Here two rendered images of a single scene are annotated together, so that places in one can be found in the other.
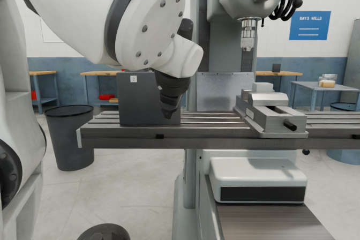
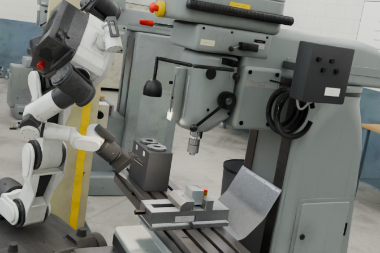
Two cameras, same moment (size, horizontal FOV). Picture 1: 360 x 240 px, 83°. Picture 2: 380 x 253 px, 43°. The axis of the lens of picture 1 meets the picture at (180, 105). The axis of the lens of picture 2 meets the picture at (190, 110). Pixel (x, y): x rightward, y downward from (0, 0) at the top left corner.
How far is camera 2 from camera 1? 2.02 m
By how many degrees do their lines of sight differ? 61
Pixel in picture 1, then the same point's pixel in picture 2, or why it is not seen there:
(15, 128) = (46, 147)
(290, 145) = (168, 244)
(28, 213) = (52, 183)
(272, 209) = not seen: outside the picture
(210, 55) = (255, 152)
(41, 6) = not seen: hidden behind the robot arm
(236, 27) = not seen: hidden behind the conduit
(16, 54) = (61, 122)
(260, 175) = (127, 240)
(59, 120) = (227, 174)
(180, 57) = (71, 140)
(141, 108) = (135, 169)
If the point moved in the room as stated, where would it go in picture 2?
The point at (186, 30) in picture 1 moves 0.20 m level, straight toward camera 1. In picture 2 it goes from (94, 130) to (45, 128)
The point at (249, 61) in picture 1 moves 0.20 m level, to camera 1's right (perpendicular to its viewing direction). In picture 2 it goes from (281, 175) to (311, 193)
